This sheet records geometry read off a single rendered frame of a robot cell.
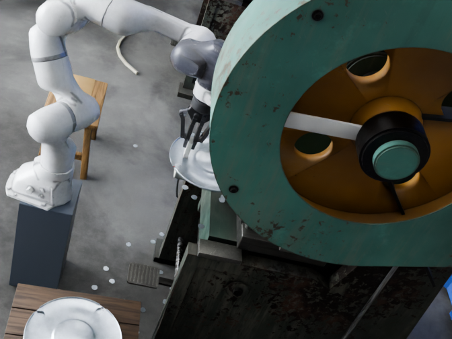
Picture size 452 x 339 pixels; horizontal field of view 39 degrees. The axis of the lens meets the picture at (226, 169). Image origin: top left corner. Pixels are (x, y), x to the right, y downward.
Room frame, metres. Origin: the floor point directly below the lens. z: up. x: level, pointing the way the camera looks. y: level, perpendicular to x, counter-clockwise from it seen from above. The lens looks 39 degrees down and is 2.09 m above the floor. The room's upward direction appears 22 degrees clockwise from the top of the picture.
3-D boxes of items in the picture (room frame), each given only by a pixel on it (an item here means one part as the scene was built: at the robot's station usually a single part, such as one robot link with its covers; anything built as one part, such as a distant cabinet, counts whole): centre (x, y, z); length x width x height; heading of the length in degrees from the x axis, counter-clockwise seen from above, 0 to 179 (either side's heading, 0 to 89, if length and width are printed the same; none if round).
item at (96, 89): (2.27, 0.74, 0.16); 0.34 x 0.24 x 0.34; 15
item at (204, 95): (1.60, 0.11, 1.05); 0.13 x 0.12 x 0.05; 13
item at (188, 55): (1.61, 0.18, 1.14); 0.18 x 0.10 x 0.13; 85
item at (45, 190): (1.55, 0.58, 0.52); 0.22 x 0.19 x 0.14; 103
